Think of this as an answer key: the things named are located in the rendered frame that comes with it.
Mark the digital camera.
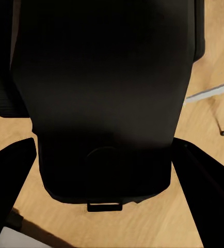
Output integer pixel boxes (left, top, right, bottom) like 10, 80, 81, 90
0, 0, 205, 212

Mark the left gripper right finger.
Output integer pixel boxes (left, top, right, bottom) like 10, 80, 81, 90
171, 137, 224, 248

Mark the camera tripod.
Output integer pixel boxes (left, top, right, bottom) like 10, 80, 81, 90
183, 84, 224, 136

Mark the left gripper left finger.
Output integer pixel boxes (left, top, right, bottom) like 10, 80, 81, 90
0, 137, 37, 234

